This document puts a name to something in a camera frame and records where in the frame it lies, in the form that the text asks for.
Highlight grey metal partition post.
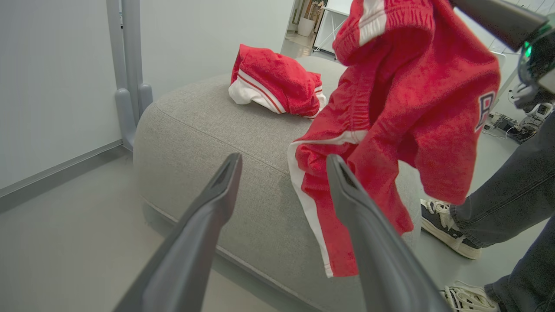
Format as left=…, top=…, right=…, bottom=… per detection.
left=106, top=0, right=153, bottom=150

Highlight person leg in dark jeans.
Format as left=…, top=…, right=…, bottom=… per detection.
left=485, top=217, right=555, bottom=312
left=449, top=114, right=555, bottom=248

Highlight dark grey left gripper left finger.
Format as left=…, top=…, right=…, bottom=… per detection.
left=114, top=153, right=242, bottom=312

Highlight red shorts with letter patch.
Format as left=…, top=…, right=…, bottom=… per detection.
left=287, top=0, right=502, bottom=279

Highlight electronic equipment with cables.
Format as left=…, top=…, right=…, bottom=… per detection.
left=483, top=102, right=554, bottom=144

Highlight navy white canvas sneaker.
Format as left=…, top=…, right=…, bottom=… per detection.
left=420, top=198, right=482, bottom=260
left=440, top=280, right=500, bottom=312

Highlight red garment with white striped hem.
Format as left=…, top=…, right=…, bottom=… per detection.
left=228, top=44, right=327, bottom=119

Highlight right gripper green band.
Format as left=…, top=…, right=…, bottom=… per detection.
left=451, top=0, right=555, bottom=94

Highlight white folding table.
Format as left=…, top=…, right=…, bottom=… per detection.
left=313, top=0, right=354, bottom=60

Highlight white plant pot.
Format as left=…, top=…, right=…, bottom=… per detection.
left=297, top=17, right=317, bottom=38

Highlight grey baseboard strip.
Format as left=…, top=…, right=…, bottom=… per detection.
left=0, top=139, right=126, bottom=213

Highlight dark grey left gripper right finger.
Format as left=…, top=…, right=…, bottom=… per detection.
left=326, top=155, right=454, bottom=312

